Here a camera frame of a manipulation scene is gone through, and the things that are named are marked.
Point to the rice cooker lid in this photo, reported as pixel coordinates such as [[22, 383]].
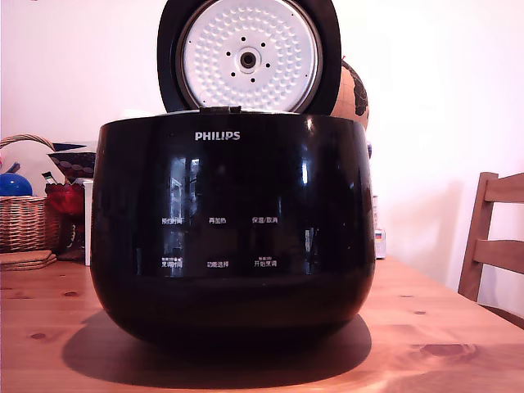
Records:
[[245, 57]]

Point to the blue ball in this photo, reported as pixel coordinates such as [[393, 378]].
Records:
[[14, 185]]

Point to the white upright box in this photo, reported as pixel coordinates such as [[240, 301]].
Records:
[[87, 221]]

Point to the orange brown globe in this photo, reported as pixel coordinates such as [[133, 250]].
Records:
[[350, 92]]

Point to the stack of cork coasters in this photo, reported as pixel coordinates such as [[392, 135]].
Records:
[[26, 260]]

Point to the black Philips rice cooker body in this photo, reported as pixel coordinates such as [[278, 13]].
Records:
[[229, 184]]

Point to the small white carton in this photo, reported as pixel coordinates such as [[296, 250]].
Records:
[[380, 241]]

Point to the wooden chair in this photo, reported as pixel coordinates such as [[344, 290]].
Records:
[[479, 229]]

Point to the red glass bowl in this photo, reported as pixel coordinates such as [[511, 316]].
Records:
[[65, 200]]

